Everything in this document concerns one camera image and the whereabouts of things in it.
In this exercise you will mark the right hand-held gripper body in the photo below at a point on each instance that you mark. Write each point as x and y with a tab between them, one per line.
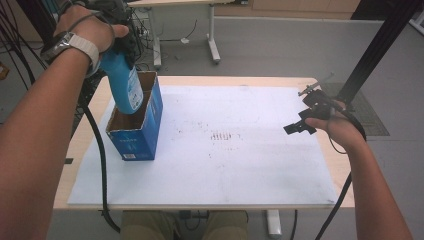
320	105

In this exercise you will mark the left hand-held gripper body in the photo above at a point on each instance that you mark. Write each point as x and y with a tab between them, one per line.
113	11

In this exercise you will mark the blue bottle with white cap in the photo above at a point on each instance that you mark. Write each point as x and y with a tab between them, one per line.
121	83

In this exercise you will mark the blue cardboard box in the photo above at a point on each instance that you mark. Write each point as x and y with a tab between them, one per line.
140	140

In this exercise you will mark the person's left hand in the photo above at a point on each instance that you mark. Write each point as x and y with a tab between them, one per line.
90	30

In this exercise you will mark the person's right hand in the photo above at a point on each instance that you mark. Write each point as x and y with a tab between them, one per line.
343	131

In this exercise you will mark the silver wristwatch with white band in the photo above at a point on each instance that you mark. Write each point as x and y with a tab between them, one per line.
83	45

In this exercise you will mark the light wooden table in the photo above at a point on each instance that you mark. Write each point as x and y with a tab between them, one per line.
330	160

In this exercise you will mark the dark floor mat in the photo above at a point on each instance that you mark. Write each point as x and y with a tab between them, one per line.
370	113

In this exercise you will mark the white foam mat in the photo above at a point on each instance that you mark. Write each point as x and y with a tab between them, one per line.
233	166

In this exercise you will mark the black metal stand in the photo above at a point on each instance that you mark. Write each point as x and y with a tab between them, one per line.
36	16
380	43

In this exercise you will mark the white desk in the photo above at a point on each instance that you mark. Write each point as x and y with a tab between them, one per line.
212	36

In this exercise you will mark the white table leg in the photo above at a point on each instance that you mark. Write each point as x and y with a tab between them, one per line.
274	223

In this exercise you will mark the wooden cabinet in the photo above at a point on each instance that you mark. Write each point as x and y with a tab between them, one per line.
300	8

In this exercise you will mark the person's right leg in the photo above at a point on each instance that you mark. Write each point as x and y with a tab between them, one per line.
226	226

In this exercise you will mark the person's leg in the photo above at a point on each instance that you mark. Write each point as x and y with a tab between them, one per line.
146	226
226	226

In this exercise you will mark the person's left leg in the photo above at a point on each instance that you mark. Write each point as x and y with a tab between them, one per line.
146	226

